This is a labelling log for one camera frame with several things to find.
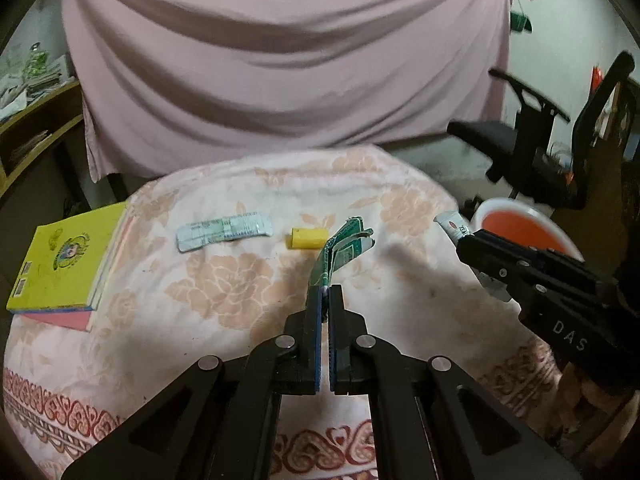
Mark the pink hanging sheet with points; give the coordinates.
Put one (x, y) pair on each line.
(173, 84)

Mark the yellow small box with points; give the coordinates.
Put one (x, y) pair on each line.
(303, 239)

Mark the white red tube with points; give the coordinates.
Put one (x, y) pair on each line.
(454, 225)

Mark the green torn packet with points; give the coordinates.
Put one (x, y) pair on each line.
(350, 242)

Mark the wooden shelf unit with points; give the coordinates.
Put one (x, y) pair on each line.
(30, 133)

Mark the yellow book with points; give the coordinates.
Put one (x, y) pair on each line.
(65, 259)

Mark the floral pink tablecloth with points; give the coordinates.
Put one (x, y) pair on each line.
(65, 390)

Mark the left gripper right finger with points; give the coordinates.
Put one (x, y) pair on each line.
(431, 419)

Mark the black office chair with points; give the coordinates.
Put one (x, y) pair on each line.
(519, 153)

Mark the papers pile on shelf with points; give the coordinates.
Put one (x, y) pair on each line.
(17, 94)

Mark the green glass jar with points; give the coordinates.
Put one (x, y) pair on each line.
(36, 64)

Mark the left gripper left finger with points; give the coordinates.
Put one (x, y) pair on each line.
(218, 419)

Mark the white sachet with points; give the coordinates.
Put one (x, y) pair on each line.
(196, 235)

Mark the pink book under stack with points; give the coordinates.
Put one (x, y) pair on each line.
(70, 317)

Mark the red plastic trash bin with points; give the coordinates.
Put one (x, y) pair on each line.
(523, 224)

